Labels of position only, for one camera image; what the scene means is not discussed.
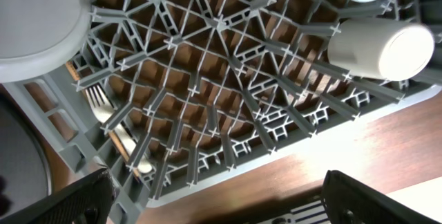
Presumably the black round tray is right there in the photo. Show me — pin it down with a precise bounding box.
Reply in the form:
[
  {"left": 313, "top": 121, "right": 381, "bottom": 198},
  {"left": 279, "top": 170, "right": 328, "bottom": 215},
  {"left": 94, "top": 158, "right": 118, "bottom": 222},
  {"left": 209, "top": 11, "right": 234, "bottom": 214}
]
[{"left": 1, "top": 96, "right": 52, "bottom": 218}]

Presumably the grey dishwasher rack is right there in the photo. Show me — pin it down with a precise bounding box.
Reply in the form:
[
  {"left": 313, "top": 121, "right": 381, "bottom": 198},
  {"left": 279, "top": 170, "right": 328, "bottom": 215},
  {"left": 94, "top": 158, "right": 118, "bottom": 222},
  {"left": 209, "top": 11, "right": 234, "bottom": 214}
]
[{"left": 5, "top": 0, "right": 441, "bottom": 223}]

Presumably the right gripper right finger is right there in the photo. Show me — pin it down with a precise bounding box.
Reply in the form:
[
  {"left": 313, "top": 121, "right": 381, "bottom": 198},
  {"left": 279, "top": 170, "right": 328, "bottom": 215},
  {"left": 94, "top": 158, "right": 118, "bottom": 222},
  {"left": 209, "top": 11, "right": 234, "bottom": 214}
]
[{"left": 320, "top": 170, "right": 438, "bottom": 224}]

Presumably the grey plate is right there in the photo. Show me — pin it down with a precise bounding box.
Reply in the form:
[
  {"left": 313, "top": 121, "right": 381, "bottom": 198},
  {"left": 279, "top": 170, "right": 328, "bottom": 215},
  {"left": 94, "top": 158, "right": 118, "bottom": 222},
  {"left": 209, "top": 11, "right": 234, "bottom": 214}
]
[{"left": 1, "top": 0, "right": 91, "bottom": 83}]

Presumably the cream cup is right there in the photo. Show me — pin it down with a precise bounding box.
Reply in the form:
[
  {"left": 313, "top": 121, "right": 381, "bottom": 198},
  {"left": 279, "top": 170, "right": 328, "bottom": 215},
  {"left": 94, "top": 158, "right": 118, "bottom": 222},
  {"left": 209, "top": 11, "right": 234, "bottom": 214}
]
[{"left": 327, "top": 18, "right": 435, "bottom": 81}]

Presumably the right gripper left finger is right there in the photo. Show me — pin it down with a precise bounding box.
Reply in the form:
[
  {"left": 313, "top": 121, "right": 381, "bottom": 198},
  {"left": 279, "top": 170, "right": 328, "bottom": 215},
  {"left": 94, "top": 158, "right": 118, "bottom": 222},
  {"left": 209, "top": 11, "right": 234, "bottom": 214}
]
[{"left": 1, "top": 168, "right": 116, "bottom": 224}]

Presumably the white plastic fork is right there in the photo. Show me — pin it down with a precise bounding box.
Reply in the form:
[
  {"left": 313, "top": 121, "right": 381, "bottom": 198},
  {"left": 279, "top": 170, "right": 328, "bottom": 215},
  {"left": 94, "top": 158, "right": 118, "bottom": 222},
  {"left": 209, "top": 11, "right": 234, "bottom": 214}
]
[{"left": 84, "top": 84, "right": 154, "bottom": 175}]

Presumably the wooden chopstick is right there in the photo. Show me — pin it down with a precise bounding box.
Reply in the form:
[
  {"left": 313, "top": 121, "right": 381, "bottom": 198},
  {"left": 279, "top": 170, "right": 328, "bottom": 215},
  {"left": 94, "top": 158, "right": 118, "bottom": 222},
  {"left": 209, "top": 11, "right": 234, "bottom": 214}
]
[{"left": 84, "top": 84, "right": 153, "bottom": 178}]

